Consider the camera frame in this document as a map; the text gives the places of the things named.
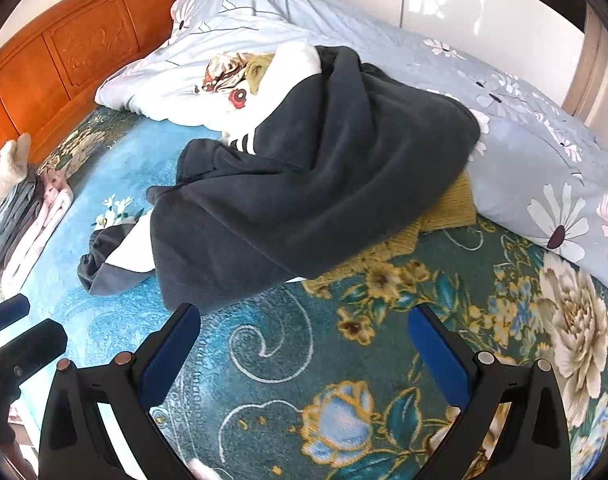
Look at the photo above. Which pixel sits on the white and black sweatshirt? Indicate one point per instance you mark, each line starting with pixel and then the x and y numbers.
pixel 133 250

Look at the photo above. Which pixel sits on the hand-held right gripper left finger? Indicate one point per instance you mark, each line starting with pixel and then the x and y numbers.
pixel 167 360

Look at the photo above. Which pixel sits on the folded grey garment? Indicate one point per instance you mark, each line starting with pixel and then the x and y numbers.
pixel 8 225

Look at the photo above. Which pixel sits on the folded pink garment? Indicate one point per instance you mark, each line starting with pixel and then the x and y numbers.
pixel 43 220

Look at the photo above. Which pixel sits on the folded white fluffy garment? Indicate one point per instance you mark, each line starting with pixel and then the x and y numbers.
pixel 3 180

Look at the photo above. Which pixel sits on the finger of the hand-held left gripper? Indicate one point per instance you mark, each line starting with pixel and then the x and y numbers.
pixel 28 355
pixel 6 314

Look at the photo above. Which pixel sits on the cartoon printed garment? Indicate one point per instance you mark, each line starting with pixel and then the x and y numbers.
pixel 223 77

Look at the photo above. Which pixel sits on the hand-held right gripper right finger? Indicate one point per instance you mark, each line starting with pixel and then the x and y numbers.
pixel 440 362

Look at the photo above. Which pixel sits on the olive knit sweater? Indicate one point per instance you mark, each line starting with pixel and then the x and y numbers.
pixel 449 205

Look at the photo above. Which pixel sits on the dark grey fleece garment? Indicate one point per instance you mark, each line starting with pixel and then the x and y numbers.
pixel 294 185

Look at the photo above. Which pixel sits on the white wardrobe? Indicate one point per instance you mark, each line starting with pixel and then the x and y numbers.
pixel 484 0

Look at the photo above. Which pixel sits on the beige door frame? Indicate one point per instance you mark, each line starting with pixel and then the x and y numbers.
pixel 591 70

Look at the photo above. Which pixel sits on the wooden bed headboard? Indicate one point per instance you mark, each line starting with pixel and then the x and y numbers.
pixel 83 40

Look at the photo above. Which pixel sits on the light blue floral duvet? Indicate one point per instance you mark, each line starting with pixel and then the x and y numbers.
pixel 524 125

